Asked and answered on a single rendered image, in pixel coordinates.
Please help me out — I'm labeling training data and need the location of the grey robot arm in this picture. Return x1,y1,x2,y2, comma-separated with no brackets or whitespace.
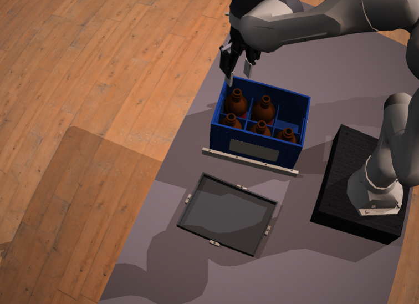
225,0,419,216

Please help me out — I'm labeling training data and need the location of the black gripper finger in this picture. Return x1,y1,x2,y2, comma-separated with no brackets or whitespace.
243,46,261,79
219,42,245,87

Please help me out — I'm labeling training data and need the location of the dark blue crate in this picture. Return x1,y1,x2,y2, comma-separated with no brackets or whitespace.
209,76,308,169

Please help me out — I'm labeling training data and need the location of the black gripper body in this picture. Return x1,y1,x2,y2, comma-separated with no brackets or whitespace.
228,26,249,52

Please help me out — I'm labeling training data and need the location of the brown bottle with blue label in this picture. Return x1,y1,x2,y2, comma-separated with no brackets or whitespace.
274,128,297,143

